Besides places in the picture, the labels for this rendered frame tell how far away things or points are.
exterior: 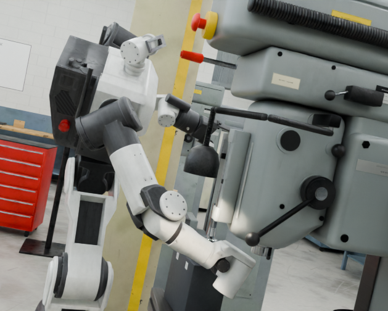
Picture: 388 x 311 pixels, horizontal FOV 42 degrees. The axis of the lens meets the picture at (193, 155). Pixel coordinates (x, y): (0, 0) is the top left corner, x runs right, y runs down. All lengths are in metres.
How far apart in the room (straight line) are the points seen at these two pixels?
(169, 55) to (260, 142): 1.83
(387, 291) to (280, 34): 0.73
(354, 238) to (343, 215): 0.06
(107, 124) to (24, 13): 9.06
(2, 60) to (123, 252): 7.70
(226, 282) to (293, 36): 0.66
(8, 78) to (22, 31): 0.93
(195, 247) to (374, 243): 0.43
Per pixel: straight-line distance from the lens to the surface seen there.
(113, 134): 1.29
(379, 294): 1.44
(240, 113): 0.96
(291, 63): 1.05
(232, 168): 1.12
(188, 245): 1.28
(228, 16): 1.04
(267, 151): 1.07
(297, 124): 0.95
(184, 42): 2.87
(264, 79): 1.03
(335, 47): 1.08
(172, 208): 1.24
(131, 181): 1.26
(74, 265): 1.62
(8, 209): 5.75
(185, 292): 1.60
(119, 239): 2.91
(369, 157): 1.13
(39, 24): 10.26
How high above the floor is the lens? 1.53
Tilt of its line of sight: 3 degrees down
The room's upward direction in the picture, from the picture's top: 12 degrees clockwise
